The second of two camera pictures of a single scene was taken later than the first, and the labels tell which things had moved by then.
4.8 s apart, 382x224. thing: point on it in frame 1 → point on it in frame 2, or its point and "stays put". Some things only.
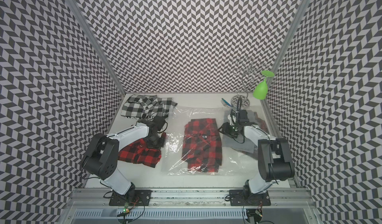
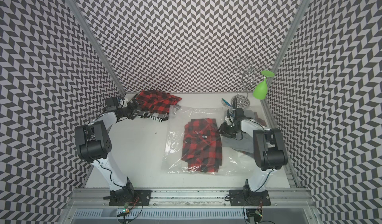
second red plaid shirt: (202, 147) stays put
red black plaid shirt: (140, 152) → (157, 101)
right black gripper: (226, 126) stays put
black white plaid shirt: (139, 106) → (157, 117)
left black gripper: (161, 145) → (133, 108)
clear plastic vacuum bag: (193, 146) stays put
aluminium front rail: (191, 198) stays put
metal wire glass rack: (248, 70) stays put
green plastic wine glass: (260, 91) stays put
